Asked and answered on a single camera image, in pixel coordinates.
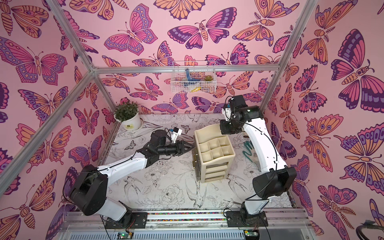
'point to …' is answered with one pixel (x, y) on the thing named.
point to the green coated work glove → (247, 144)
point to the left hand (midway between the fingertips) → (194, 148)
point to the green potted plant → (126, 110)
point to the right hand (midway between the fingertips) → (224, 129)
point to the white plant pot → (131, 124)
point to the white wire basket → (193, 77)
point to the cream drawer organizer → (216, 152)
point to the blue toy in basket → (191, 81)
